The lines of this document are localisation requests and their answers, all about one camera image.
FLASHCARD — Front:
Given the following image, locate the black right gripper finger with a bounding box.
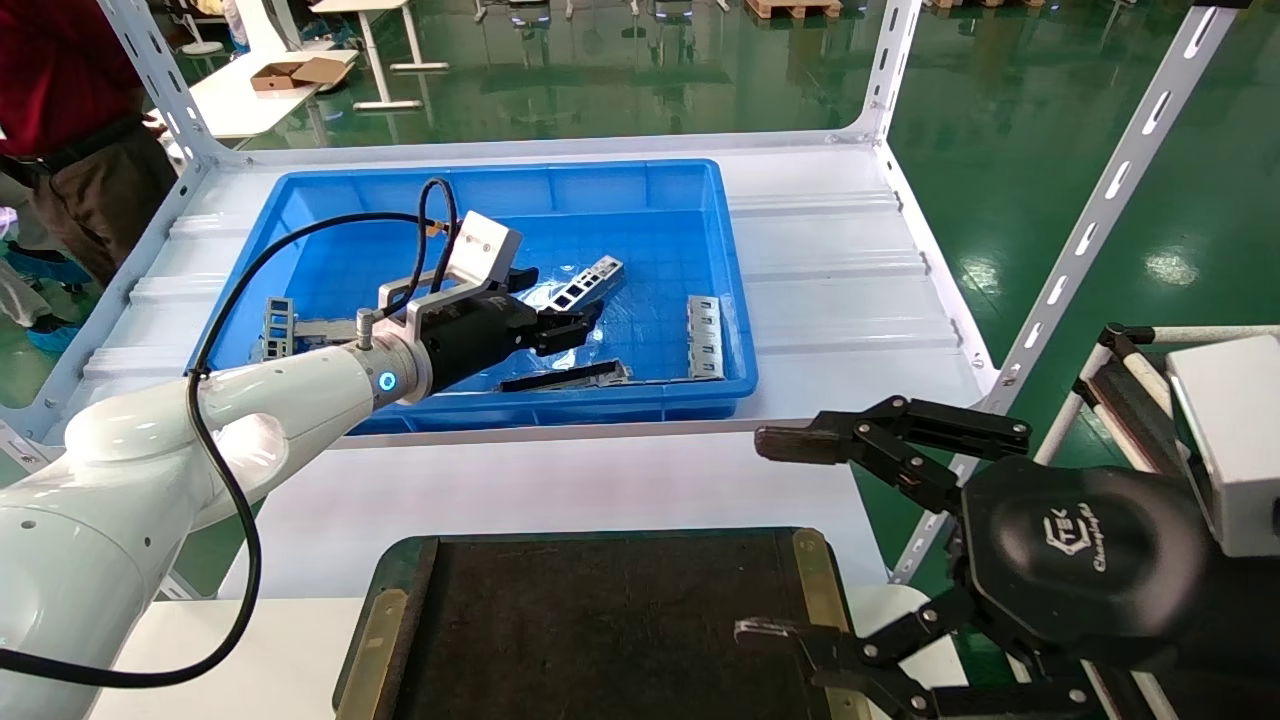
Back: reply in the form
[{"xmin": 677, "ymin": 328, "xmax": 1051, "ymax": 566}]
[
  {"xmin": 734, "ymin": 585, "xmax": 1093, "ymax": 720},
  {"xmin": 753, "ymin": 395, "xmax": 1034, "ymax": 517}
]

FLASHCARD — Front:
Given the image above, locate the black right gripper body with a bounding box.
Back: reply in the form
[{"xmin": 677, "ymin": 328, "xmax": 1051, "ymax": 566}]
[{"xmin": 958, "ymin": 458, "xmax": 1218, "ymax": 669}]

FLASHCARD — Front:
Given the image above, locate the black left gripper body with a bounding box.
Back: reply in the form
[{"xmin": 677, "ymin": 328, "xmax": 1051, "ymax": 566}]
[{"xmin": 418, "ymin": 293, "xmax": 543, "ymax": 396}]

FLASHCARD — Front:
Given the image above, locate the dark flat metal part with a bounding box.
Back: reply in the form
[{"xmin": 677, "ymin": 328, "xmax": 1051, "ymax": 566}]
[{"xmin": 496, "ymin": 360, "xmax": 633, "ymax": 393}]

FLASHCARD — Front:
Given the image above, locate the slim silver metal cage part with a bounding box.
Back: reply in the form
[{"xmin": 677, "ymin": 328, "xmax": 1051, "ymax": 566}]
[{"xmin": 686, "ymin": 296, "xmax": 725, "ymax": 382}]

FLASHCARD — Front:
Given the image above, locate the small upright grey cage part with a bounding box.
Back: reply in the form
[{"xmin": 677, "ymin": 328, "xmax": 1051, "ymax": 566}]
[{"xmin": 262, "ymin": 297, "xmax": 298, "ymax": 361}]

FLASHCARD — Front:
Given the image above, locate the black container with brass strips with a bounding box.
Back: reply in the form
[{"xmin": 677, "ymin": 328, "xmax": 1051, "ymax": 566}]
[{"xmin": 333, "ymin": 528, "xmax": 863, "ymax": 720}]

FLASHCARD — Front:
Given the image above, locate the blue plastic tray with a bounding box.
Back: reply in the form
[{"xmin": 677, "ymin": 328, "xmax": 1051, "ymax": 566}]
[{"xmin": 186, "ymin": 160, "xmax": 760, "ymax": 437}]

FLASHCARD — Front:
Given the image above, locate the black padded bar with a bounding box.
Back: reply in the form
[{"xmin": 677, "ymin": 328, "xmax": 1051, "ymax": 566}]
[{"xmin": 1074, "ymin": 330, "xmax": 1193, "ymax": 473}]

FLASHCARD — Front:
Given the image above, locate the white metal shelf rack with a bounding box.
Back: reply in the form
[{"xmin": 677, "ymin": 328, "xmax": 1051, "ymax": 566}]
[{"xmin": 0, "ymin": 0, "xmax": 1253, "ymax": 601}]

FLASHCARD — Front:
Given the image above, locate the open cardboard box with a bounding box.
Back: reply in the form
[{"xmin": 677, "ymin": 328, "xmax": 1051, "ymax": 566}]
[{"xmin": 250, "ymin": 58, "xmax": 352, "ymax": 94}]

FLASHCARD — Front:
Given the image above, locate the white background table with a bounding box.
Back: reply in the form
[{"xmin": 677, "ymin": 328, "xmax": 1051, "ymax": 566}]
[{"xmin": 150, "ymin": 50, "xmax": 361, "ymax": 142}]

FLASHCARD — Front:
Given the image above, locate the wooden pallet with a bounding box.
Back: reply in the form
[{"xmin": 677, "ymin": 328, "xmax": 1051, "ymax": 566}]
[{"xmin": 745, "ymin": 0, "xmax": 844, "ymax": 22}]

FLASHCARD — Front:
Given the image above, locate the person in red shirt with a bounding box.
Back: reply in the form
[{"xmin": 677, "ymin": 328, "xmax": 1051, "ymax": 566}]
[{"xmin": 0, "ymin": 0, "xmax": 179, "ymax": 291}]

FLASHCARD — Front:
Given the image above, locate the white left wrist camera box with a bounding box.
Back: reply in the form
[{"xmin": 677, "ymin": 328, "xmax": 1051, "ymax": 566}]
[{"xmin": 377, "ymin": 210, "xmax": 524, "ymax": 343}]

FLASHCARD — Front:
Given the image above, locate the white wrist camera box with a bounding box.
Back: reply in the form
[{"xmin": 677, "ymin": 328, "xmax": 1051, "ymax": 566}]
[
  {"xmin": 1165, "ymin": 334, "xmax": 1280, "ymax": 558},
  {"xmin": 377, "ymin": 210, "xmax": 524, "ymax": 343}
]

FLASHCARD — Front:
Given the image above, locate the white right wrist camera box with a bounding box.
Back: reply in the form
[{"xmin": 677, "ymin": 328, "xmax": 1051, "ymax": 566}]
[{"xmin": 1165, "ymin": 334, "xmax": 1280, "ymax": 558}]

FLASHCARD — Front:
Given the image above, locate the white tube cart frame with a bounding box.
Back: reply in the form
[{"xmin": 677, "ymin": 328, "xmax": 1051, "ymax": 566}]
[{"xmin": 1033, "ymin": 323, "xmax": 1280, "ymax": 476}]

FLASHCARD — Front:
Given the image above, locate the white desk frame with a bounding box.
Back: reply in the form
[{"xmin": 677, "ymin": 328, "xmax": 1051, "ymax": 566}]
[{"xmin": 310, "ymin": 0, "xmax": 452, "ymax": 112}]

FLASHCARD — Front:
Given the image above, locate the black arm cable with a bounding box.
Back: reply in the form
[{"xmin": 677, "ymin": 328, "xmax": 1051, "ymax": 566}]
[{"xmin": 0, "ymin": 177, "xmax": 462, "ymax": 690}]

